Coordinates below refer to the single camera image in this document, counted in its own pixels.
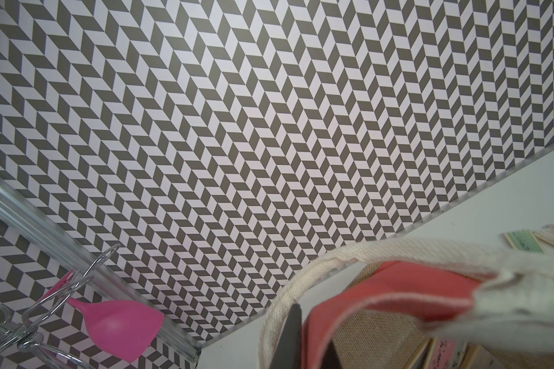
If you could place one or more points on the burlap red striped tote bag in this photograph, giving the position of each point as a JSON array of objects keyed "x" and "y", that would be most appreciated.
[{"x": 497, "y": 297}]

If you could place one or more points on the chrome stand with pink cups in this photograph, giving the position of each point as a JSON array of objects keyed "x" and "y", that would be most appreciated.
[{"x": 121, "y": 328}]

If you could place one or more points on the pink tassel fan in bag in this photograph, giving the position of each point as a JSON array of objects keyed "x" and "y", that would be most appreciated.
[{"x": 440, "y": 354}]

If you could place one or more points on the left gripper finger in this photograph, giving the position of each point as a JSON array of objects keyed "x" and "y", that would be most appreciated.
[{"x": 287, "y": 353}]

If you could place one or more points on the green tassel folding fan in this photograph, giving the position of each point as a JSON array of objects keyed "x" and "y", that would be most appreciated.
[{"x": 523, "y": 240}]

